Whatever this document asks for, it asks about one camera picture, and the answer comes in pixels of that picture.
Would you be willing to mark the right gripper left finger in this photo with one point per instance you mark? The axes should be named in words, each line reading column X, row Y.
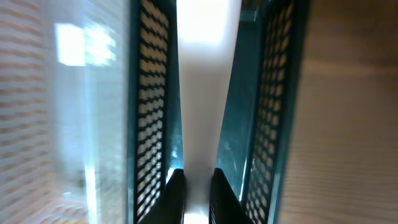
column 169, row 208

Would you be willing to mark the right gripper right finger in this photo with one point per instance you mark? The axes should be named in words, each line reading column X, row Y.
column 224, row 206

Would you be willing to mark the white spoon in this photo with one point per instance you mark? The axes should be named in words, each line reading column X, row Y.
column 206, row 36

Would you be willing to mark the black plastic basket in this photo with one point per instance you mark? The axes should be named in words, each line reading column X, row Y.
column 261, row 97

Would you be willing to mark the clear plastic basket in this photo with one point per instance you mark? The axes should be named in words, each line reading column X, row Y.
column 64, row 70

